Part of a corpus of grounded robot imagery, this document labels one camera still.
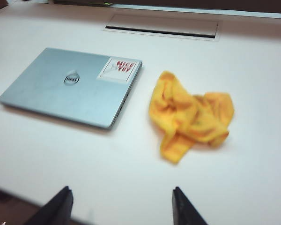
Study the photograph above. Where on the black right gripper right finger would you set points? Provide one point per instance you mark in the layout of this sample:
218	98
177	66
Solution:
185	211

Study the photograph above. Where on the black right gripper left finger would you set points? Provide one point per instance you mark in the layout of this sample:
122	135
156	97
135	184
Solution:
61	208

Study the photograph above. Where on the yellow rag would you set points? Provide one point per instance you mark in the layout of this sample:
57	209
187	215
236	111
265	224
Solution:
189	112

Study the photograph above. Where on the silver Dell laptop with sticker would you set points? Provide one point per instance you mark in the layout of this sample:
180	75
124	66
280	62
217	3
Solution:
68	93

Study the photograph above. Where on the brown desk divider panel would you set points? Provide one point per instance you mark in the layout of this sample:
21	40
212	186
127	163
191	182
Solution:
201	4

